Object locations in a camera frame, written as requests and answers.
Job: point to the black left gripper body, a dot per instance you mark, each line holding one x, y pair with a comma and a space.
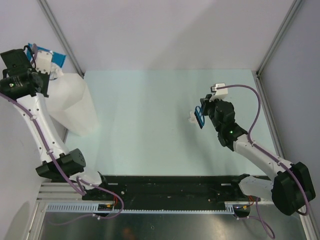
44, 78

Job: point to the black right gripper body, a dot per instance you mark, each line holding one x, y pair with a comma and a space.
209, 109

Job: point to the blue hand brush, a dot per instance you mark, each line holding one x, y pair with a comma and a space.
200, 118

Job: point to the blue dustpan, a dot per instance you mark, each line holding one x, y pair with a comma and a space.
57, 58

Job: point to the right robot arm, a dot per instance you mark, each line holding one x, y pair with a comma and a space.
289, 185

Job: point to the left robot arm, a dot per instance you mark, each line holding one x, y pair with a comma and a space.
24, 83

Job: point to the paper scrap right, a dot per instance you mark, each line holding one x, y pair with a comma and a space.
55, 71

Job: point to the paper scrap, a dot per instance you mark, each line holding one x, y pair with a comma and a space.
55, 71
192, 118

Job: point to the paper scrap top centre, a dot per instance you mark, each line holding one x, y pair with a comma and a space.
192, 118

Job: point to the translucent white waste bin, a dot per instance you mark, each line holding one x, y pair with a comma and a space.
70, 103

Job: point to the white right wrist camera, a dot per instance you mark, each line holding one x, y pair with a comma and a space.
218, 92

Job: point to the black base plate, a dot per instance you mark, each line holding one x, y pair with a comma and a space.
171, 193

